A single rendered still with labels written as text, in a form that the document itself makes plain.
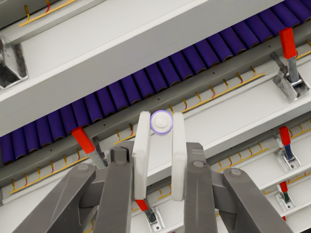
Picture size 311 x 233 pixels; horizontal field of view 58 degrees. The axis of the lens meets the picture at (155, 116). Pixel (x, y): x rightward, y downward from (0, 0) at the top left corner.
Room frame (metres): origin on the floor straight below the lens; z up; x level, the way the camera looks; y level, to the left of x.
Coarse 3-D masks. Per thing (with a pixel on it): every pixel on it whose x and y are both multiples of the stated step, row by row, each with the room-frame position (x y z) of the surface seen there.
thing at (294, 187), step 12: (288, 180) 0.25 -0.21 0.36; (300, 180) 0.24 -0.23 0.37; (264, 192) 0.25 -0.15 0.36; (276, 192) 0.24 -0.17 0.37; (288, 192) 0.23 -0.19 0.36; (300, 192) 0.22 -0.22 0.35; (276, 204) 0.22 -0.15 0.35; (288, 204) 0.21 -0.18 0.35; (300, 204) 0.20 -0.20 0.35; (216, 216) 0.26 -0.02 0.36; (180, 228) 0.27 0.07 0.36
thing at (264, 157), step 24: (240, 144) 0.27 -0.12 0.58; (264, 144) 0.26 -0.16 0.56; (288, 144) 0.22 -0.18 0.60; (216, 168) 0.26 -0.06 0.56; (240, 168) 0.24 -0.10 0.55; (264, 168) 0.22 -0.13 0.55; (288, 168) 0.20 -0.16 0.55; (168, 192) 0.27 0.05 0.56; (144, 216) 0.25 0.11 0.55; (168, 216) 0.23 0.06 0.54
